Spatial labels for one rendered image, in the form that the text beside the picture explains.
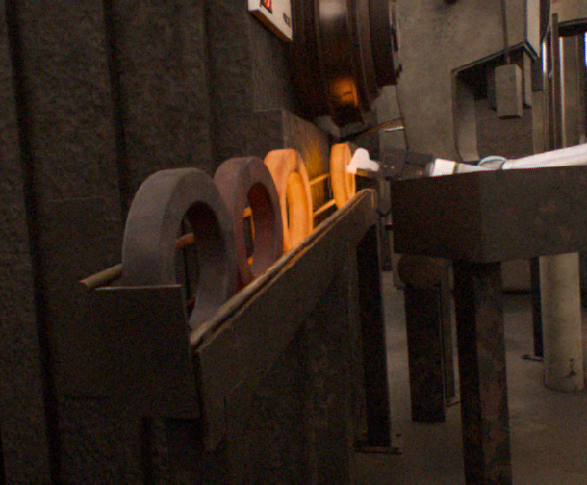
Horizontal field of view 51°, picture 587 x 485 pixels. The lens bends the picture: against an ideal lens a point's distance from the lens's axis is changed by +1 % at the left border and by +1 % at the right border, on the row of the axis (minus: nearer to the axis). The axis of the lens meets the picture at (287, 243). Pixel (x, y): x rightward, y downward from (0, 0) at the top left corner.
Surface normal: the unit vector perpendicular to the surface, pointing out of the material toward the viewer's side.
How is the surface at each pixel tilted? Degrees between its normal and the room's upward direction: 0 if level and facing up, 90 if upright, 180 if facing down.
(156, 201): 46
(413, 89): 90
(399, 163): 90
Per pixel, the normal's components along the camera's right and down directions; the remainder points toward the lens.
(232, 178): -0.25, -0.64
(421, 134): -0.48, 0.09
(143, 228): -0.26, -0.37
